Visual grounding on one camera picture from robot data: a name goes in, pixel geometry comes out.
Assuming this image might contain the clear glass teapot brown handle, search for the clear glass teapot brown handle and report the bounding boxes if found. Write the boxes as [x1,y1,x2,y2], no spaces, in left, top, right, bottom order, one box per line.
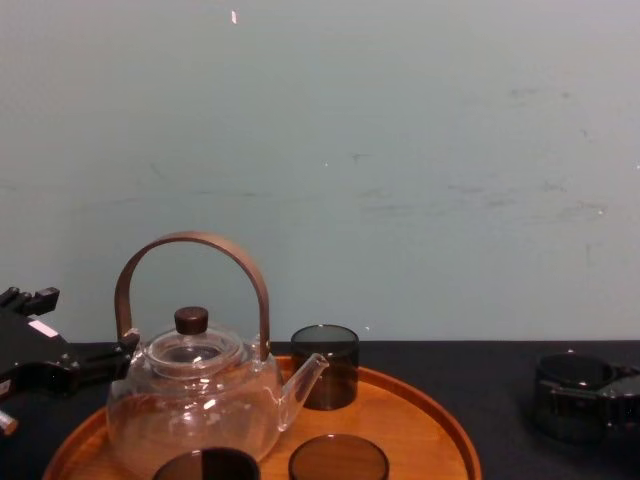
[105,230,330,477]

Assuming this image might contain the glass teapot lid brown knob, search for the glass teapot lid brown knob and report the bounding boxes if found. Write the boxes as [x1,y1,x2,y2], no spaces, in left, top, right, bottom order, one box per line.
[147,305,247,377]

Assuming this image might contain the black table cloth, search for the black table cloth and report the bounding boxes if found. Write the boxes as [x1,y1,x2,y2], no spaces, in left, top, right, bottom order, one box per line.
[0,339,640,480]

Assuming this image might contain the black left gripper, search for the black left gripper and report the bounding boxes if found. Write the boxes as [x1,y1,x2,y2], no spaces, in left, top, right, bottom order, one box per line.
[0,286,142,401]

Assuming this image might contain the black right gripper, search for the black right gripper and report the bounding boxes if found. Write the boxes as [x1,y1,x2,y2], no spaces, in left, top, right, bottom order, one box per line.
[548,365,640,434]

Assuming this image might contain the round brown wooden tray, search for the round brown wooden tray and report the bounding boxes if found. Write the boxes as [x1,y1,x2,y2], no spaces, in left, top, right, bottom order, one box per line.
[41,355,484,480]

